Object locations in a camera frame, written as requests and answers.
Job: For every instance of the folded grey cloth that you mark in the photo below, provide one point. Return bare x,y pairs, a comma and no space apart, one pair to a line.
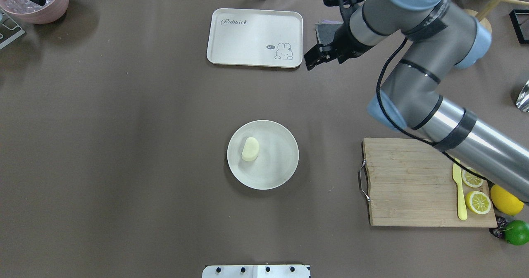
325,31

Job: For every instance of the pink bowl with ice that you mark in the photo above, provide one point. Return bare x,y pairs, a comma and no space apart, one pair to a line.
35,11

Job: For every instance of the white steamed bun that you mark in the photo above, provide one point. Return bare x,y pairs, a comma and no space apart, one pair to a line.
251,149

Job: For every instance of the wooden mug tree stand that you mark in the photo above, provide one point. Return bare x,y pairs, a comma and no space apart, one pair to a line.
481,15

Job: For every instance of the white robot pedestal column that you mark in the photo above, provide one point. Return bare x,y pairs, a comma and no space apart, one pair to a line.
257,271

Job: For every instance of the wooden cutting board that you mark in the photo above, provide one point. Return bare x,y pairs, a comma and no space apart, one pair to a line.
410,184

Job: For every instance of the left lemon half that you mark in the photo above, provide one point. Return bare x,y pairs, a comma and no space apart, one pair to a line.
470,179

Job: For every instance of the beige serving tray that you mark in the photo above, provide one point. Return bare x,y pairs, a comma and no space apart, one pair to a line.
255,38

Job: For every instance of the metal ice scoop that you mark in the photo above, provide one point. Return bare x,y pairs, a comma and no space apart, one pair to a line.
522,101

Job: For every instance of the left whole yellow lemon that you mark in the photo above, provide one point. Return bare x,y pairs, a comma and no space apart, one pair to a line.
505,202

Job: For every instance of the cream round plate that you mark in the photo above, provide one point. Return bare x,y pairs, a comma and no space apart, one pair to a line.
276,161

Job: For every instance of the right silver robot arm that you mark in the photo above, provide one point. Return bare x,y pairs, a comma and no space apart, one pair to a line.
442,37

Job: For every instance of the white cup rack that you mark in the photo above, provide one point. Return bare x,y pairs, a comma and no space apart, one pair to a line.
10,30

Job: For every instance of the yellow plastic knife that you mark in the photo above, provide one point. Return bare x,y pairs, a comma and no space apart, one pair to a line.
457,178

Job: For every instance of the dark framed glass tray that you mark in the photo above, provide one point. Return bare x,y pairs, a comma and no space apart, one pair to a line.
520,23

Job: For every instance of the green lime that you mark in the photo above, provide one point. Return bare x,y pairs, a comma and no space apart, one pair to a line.
517,232

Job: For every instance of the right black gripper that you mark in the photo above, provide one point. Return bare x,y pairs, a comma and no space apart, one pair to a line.
344,38

